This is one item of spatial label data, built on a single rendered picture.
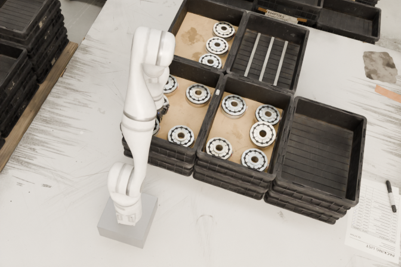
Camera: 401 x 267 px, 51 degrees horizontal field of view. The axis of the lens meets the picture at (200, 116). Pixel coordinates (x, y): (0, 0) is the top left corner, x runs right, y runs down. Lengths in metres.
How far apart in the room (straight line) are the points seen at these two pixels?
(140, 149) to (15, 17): 1.63
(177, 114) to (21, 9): 1.32
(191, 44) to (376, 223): 1.10
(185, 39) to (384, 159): 1.04
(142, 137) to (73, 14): 2.25
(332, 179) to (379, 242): 0.31
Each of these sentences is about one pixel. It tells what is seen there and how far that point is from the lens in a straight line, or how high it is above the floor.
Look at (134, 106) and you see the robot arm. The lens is 1.12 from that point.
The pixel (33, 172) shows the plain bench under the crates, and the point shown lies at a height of 0.70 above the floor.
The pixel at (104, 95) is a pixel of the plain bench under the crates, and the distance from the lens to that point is 1.93.
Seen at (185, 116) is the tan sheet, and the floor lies 0.83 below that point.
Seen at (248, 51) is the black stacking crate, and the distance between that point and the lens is 1.97.
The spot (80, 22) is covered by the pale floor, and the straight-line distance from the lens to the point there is 3.25.
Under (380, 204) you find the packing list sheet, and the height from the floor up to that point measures 0.70.
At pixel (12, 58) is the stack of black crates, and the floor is 0.38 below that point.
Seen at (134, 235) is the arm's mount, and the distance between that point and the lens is 1.52.
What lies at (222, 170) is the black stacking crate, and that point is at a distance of 1.59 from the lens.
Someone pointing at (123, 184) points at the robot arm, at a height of 1.12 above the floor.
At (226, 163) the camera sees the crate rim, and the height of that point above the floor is 0.93.
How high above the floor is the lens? 2.26
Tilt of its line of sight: 56 degrees down
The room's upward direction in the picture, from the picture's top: 10 degrees clockwise
